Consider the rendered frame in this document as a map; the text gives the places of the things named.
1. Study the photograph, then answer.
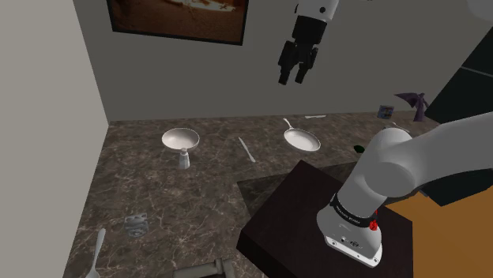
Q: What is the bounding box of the grey metal faucet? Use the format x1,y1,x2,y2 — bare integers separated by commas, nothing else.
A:
172,257,248,278

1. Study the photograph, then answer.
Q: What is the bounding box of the silver spoon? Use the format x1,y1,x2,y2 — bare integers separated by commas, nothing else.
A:
388,121,412,134

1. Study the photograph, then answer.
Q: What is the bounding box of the white bowl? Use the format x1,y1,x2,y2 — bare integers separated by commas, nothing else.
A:
161,127,201,152

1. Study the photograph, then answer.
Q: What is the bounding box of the white salt shaker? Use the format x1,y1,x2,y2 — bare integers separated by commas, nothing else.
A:
178,147,192,170

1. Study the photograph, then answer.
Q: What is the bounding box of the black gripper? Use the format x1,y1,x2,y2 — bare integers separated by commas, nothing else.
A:
277,14,329,86

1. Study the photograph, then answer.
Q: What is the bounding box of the white knife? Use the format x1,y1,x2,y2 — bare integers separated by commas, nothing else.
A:
237,136,257,163

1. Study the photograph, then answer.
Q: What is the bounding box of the white frying pan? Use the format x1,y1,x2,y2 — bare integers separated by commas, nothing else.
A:
282,117,322,152

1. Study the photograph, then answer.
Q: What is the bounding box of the purple winged figure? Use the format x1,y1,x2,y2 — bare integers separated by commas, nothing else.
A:
393,92,430,123

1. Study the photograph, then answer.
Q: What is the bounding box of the dark robot stand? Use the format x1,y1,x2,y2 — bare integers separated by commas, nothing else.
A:
235,160,414,278

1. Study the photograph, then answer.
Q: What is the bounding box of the black cabinet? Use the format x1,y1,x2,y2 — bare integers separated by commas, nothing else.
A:
420,36,493,208

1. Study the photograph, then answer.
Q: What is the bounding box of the white spoon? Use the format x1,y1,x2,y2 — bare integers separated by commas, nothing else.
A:
85,227,107,278

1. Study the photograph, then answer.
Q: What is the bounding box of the framed brown wall picture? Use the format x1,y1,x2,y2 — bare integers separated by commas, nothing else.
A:
105,0,250,47

